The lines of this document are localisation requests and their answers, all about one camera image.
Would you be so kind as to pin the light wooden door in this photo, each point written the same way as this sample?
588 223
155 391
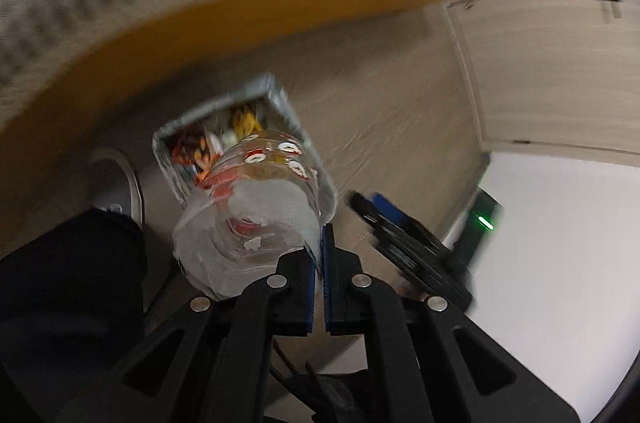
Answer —
550 78

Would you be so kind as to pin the person's leg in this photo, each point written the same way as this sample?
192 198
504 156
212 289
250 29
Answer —
65 293

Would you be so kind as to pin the grey shoe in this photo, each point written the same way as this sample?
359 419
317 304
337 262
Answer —
127 188

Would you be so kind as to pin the bed with yellow sheet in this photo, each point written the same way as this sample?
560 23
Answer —
250 13

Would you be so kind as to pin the clear printed plastic cup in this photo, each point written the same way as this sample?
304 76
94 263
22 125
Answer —
280 158

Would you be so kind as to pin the dark cloth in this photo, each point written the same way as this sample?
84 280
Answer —
330 398

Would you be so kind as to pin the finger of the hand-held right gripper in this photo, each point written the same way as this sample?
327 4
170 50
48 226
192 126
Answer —
400 258
387 205

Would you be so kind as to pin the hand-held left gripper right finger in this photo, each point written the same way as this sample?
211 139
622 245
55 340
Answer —
328 293

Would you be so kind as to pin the yellow snack wrapper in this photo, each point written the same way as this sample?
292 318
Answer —
245 120

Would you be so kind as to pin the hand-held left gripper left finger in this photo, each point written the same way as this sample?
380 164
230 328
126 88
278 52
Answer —
311 303

